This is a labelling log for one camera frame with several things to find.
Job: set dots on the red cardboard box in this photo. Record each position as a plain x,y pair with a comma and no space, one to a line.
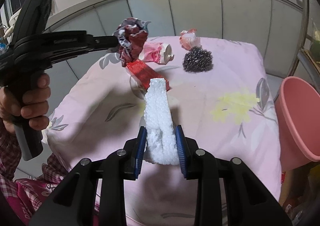
142,74

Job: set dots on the plaid sleeve forearm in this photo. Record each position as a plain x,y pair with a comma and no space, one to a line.
25,196

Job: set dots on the orange white snack wrapper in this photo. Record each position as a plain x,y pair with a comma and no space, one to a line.
188,39

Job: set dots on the kitchen counter cabinets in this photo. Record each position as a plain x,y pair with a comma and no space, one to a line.
276,27

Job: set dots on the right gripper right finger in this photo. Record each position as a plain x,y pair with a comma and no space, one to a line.
228,192

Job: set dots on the pink plastic bucket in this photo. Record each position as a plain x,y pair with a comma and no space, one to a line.
297,109

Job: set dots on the white foam net sleeve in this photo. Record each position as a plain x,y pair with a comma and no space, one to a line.
161,146

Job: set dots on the pink white paper cup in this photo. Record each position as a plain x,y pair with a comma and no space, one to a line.
160,53

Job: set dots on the person's left hand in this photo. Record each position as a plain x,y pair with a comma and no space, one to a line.
34,106

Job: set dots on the metal storage rack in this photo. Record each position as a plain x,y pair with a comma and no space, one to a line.
306,64

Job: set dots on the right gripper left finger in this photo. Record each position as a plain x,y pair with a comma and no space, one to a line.
93,192

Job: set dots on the red white wrapper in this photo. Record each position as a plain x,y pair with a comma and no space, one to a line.
131,34

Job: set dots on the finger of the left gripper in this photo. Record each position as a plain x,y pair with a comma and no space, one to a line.
105,42

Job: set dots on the pink floral tablecloth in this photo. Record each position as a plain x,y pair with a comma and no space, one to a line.
228,110

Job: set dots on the dark steel wool scrubber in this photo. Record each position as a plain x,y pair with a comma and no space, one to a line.
197,60

